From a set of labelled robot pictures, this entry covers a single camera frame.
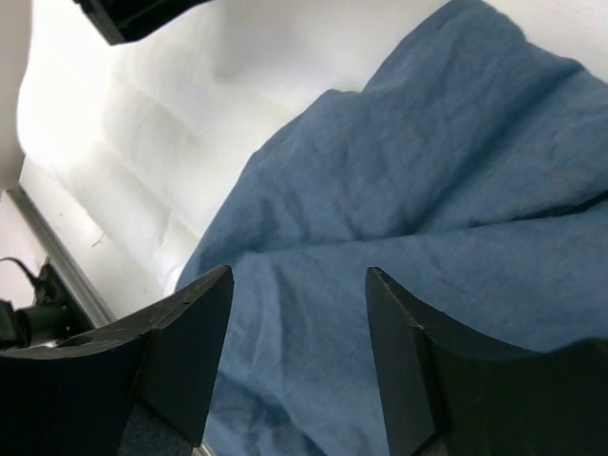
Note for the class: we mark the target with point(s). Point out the front aluminium rail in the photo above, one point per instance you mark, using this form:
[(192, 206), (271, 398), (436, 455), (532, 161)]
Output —
[(66, 267)]

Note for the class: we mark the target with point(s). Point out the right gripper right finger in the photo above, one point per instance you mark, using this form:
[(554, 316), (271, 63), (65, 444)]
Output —
[(447, 389)]

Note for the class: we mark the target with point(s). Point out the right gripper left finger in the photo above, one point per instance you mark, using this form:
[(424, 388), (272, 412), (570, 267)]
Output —
[(141, 385)]

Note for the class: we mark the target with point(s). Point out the blue pillowcase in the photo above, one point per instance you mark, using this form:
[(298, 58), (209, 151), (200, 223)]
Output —
[(472, 168)]

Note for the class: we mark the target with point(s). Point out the white pillow with yellow edge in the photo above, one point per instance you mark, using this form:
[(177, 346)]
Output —
[(150, 137)]

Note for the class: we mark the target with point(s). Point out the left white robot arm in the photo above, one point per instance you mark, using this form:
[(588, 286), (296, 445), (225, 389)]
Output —
[(128, 21)]

